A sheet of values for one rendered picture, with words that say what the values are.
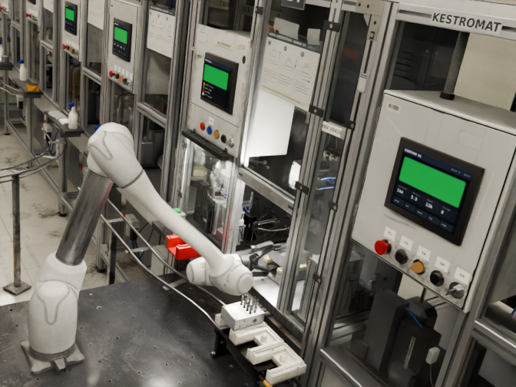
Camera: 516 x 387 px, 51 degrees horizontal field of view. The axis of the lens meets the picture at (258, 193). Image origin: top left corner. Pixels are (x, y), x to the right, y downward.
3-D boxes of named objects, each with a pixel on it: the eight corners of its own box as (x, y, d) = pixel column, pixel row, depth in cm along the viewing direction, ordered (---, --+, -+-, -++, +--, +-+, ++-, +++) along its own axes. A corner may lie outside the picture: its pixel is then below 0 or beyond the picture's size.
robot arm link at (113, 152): (147, 171, 175) (144, 157, 187) (110, 128, 166) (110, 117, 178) (114, 194, 175) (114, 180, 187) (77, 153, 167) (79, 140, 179)
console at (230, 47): (182, 127, 243) (192, 22, 227) (235, 127, 260) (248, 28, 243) (229, 157, 212) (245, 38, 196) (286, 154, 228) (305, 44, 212)
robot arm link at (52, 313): (24, 355, 183) (24, 301, 175) (31, 323, 199) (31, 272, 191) (74, 353, 187) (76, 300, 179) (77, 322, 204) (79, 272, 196)
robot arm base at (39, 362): (34, 383, 179) (34, 369, 177) (19, 344, 196) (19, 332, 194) (88, 368, 190) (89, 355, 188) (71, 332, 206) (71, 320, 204)
